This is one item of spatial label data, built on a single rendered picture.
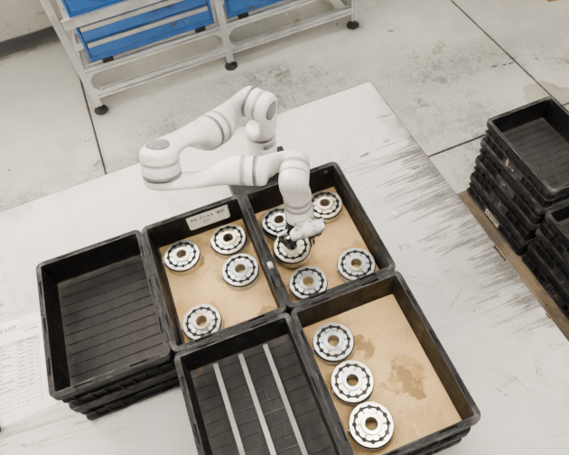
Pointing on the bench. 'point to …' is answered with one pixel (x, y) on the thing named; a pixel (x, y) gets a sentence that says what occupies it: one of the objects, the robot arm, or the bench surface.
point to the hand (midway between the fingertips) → (303, 244)
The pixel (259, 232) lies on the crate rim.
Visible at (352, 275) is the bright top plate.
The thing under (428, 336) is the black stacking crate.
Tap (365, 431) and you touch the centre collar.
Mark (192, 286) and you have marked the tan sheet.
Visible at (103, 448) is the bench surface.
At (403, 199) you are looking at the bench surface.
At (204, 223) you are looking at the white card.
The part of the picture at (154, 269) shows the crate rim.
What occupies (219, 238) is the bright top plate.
